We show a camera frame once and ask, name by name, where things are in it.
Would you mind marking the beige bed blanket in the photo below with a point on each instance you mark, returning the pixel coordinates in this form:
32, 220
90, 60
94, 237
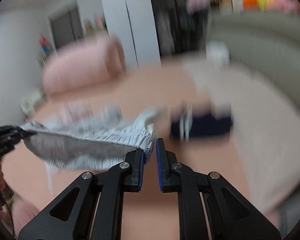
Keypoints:
266, 128

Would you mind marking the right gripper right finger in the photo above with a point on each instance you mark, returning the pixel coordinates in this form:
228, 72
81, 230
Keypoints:
209, 206

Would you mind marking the dark glass wardrobe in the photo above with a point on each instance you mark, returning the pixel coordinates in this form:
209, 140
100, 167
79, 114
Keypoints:
178, 31

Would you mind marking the carrot plush toy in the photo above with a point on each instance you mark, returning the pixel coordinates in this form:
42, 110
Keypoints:
250, 4

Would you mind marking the pink rolled duvet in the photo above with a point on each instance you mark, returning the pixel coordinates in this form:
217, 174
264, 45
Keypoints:
78, 65

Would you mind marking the light blue cartoon shorts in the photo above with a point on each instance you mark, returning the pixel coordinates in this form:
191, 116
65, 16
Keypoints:
94, 143

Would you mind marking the pink fluffy rug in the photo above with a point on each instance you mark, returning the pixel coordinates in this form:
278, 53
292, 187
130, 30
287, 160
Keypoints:
20, 213

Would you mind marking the white wardrobe door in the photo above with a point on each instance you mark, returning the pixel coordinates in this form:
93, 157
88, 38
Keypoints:
132, 21

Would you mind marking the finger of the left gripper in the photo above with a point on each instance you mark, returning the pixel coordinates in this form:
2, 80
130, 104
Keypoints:
16, 134

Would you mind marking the grey door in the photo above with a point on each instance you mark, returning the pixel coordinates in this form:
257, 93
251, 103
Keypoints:
66, 27

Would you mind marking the navy striped folded garment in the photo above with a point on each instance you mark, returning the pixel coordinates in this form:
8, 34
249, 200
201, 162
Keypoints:
188, 127

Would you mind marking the pink white plush toy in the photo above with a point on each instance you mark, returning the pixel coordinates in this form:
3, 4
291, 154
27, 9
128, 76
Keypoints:
288, 6

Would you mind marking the grey padded headboard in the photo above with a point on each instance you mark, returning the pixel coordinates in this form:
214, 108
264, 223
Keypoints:
268, 43

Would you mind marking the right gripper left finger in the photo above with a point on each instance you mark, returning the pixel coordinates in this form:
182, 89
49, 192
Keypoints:
91, 207

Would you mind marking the red blue plush doll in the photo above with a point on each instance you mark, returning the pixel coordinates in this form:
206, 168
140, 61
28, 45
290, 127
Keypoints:
45, 45

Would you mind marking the white plush pillow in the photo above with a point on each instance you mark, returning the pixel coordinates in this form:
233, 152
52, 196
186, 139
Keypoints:
218, 52

